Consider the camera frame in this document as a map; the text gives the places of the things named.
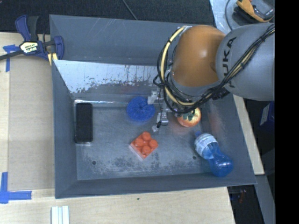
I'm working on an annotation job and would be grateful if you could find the black flat block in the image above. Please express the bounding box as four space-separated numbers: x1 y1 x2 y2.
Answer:
74 102 94 144

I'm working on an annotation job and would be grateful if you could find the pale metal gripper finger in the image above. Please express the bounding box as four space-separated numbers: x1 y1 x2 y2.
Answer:
147 90 160 104
152 112 170 133

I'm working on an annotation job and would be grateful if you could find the blue round ribbed ring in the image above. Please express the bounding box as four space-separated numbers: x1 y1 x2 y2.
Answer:
126 96 156 124

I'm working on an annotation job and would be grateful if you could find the orange toy building brick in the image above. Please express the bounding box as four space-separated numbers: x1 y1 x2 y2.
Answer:
129 131 159 161

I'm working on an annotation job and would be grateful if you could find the orange-red toy fruit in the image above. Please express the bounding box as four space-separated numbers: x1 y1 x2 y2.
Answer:
176 107 202 128

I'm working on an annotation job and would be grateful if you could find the grey metal bin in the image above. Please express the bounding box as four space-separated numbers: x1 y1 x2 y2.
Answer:
49 14 258 199

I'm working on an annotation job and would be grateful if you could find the blue clear plastic bottle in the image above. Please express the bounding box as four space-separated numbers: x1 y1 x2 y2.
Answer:
193 131 235 178

